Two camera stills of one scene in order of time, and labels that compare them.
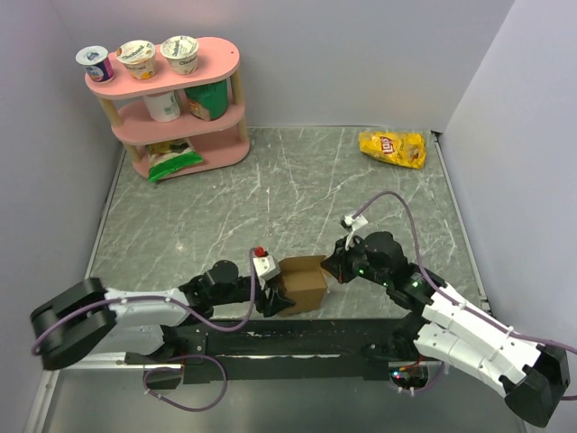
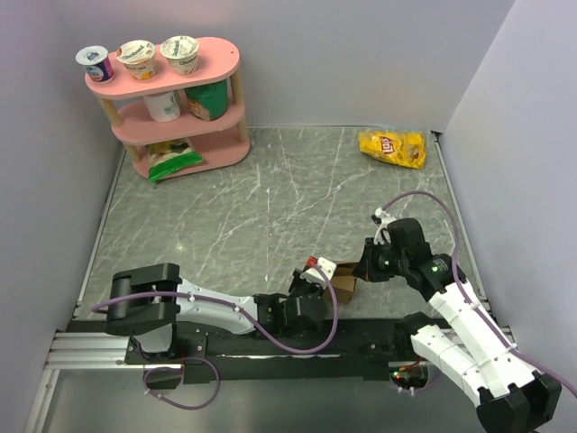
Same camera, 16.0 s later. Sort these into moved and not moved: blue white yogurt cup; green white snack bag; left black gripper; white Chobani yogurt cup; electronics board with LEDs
Moved: left black gripper
Not moved: white Chobani yogurt cup; green white snack bag; blue white yogurt cup; electronics board with LEDs
